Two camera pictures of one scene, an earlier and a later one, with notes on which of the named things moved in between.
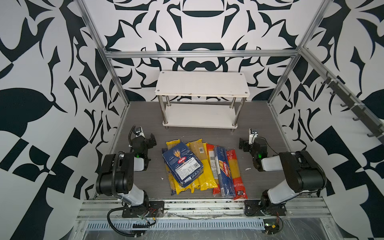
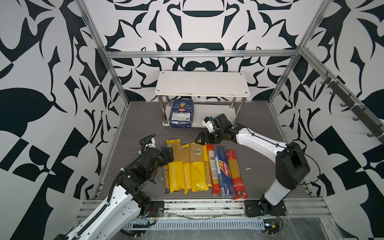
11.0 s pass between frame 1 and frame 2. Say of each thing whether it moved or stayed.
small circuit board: stayed
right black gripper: moved
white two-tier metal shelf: stayed
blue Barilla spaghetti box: stayed
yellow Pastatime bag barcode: moved
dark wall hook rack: stayed
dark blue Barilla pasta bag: moved
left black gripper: moved
